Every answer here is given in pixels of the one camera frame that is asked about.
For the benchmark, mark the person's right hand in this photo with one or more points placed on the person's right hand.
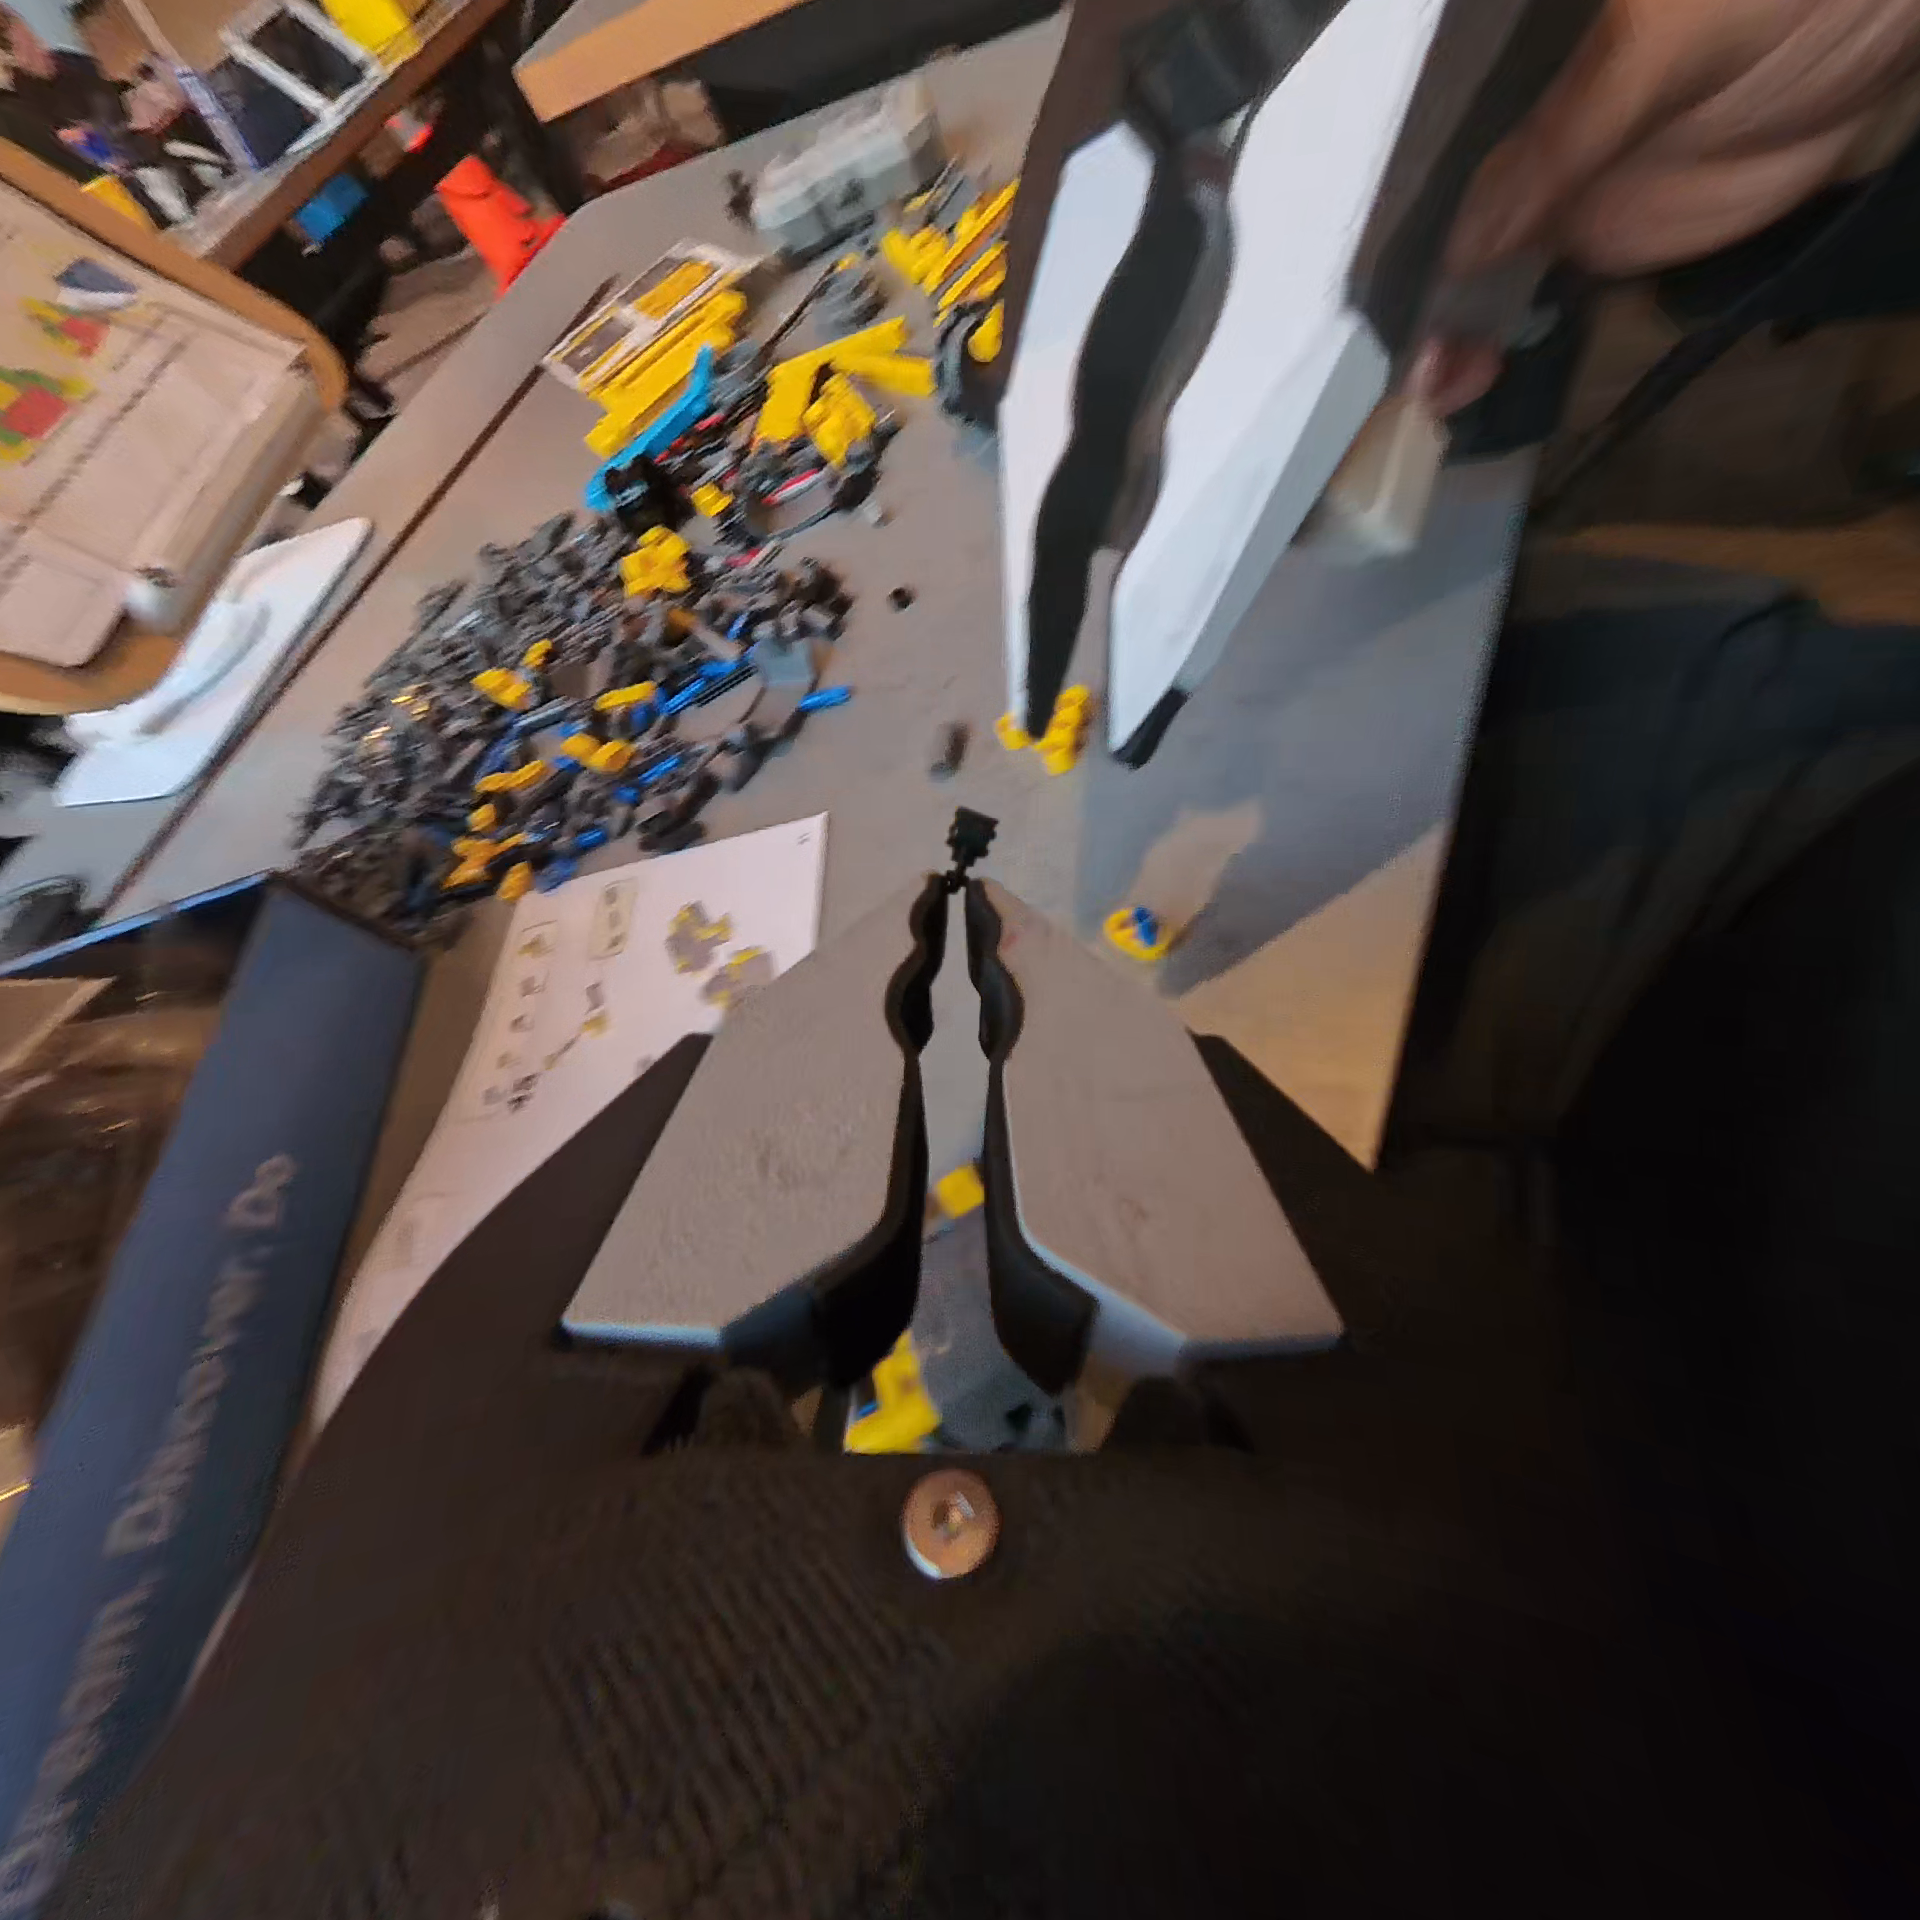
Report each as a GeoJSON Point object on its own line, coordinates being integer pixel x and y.
{"type": "Point", "coordinates": [1650, 119]}

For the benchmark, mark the small black toy connector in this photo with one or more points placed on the small black toy connector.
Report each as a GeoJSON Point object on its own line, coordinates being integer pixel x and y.
{"type": "Point", "coordinates": [968, 840]}

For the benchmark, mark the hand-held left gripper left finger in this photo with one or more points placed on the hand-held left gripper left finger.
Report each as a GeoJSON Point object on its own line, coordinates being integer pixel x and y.
{"type": "Point", "coordinates": [749, 1171]}

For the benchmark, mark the dark blue cardboard box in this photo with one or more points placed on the dark blue cardboard box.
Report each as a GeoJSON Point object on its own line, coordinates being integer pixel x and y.
{"type": "Point", "coordinates": [225, 1276]}

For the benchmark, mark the pile of toy parts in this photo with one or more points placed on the pile of toy parts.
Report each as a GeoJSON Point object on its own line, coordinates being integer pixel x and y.
{"type": "Point", "coordinates": [569, 675]}

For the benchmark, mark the long wooden work table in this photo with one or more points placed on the long wooden work table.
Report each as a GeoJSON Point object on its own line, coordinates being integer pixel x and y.
{"type": "Point", "coordinates": [376, 119]}

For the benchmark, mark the yellow sticker sheet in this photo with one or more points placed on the yellow sticker sheet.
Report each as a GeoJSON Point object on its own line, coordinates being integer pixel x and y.
{"type": "Point", "coordinates": [639, 299]}

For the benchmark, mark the light blue toy tool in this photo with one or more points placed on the light blue toy tool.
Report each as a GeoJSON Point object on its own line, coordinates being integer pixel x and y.
{"type": "Point", "coordinates": [644, 435]}

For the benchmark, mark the small yellow toy liftarm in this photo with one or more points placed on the small yellow toy liftarm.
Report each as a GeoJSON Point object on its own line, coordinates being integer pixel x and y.
{"type": "Point", "coordinates": [1122, 937]}

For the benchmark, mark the orange object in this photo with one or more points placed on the orange object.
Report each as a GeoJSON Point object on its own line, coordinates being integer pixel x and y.
{"type": "Point", "coordinates": [493, 217]}

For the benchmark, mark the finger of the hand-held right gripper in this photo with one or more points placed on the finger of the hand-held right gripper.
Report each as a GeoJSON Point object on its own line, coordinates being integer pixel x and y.
{"type": "Point", "coordinates": [1049, 375]}
{"type": "Point", "coordinates": [1259, 451]}

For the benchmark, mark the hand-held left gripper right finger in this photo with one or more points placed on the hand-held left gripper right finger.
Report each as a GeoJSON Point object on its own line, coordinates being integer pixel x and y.
{"type": "Point", "coordinates": [1154, 1171]}

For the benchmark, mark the yellow angled toy liftarm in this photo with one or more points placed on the yellow angled toy liftarm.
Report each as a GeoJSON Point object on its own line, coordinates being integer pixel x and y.
{"type": "Point", "coordinates": [1059, 728]}

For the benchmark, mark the white flat stand base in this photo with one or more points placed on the white flat stand base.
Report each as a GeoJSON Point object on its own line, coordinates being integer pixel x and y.
{"type": "Point", "coordinates": [225, 660]}

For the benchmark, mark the open instruction booklet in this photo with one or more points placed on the open instruction booklet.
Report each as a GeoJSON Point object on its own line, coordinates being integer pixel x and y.
{"type": "Point", "coordinates": [600, 975]}

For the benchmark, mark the grey toy battery box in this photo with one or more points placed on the grey toy battery box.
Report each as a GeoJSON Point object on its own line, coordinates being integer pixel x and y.
{"type": "Point", "coordinates": [839, 159]}

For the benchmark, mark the yellow grey toy brick assembly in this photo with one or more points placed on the yellow grey toy brick assembly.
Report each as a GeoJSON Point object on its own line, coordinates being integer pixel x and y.
{"type": "Point", "coordinates": [900, 1394]}

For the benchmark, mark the small grey toy connector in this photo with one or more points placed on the small grey toy connector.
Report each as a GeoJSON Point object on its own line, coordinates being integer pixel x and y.
{"type": "Point", "coordinates": [949, 748]}

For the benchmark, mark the yellow black toy vehicle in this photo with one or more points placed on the yellow black toy vehicle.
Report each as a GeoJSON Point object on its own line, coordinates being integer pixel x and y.
{"type": "Point", "coordinates": [973, 345]}

